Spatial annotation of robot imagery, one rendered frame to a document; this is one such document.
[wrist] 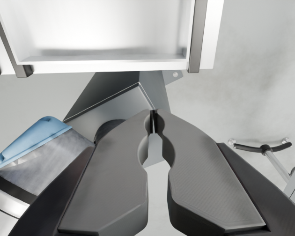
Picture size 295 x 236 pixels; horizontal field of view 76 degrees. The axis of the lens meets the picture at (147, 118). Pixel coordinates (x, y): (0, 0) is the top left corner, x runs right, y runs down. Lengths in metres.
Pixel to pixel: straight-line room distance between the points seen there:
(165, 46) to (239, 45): 1.05
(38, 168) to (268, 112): 1.55
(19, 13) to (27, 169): 0.23
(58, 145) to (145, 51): 0.20
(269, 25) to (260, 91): 0.42
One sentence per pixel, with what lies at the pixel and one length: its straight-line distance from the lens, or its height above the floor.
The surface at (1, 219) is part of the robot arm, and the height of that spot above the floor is 1.06.
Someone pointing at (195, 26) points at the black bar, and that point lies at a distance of 0.31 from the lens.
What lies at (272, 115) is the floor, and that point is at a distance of 1.70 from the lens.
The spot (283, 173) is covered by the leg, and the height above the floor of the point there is 0.35.
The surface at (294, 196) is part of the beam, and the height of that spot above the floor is 0.51.
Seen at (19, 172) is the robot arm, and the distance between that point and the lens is 0.33.
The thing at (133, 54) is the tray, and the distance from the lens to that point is 0.33.
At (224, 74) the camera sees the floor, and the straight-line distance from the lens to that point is 1.37.
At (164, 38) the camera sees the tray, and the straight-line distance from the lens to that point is 0.33.
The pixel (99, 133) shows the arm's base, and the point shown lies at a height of 0.82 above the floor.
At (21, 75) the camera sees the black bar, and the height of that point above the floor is 0.90.
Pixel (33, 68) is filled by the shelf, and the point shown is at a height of 0.88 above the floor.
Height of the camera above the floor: 1.20
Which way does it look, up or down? 58 degrees down
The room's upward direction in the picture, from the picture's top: 179 degrees clockwise
